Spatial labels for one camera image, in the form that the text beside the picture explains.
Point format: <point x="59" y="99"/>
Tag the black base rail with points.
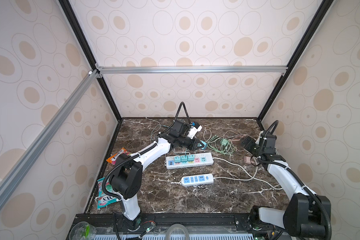
<point x="180" y="227"/>

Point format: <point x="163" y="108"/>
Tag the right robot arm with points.
<point x="307" y="215"/>

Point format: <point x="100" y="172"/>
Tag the orange snack bag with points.
<point x="118" y="156"/>

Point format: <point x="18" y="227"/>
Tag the teal charger plug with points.
<point x="177" y="159"/>

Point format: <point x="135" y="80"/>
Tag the teal snack bag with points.
<point x="103" y="199"/>

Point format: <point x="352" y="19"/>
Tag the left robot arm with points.
<point x="124" y="181"/>

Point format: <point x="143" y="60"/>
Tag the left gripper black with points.
<point x="192" y="145"/>

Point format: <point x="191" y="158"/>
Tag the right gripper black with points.
<point x="249" y="147"/>

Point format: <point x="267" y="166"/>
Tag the light green charger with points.
<point x="224" y="142"/>

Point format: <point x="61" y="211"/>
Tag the horizontal aluminium bar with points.
<point x="192" y="70"/>

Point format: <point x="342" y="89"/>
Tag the left diagonal aluminium bar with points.
<point x="12" y="180"/>

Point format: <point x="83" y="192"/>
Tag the clear plastic cup green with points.
<point x="82" y="231"/>

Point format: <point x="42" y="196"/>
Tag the pink charger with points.
<point x="247" y="160"/>

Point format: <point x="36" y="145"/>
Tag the white multicolour power strip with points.
<point x="203" y="159"/>

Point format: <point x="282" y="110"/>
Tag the white blue power strip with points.
<point x="196" y="180"/>

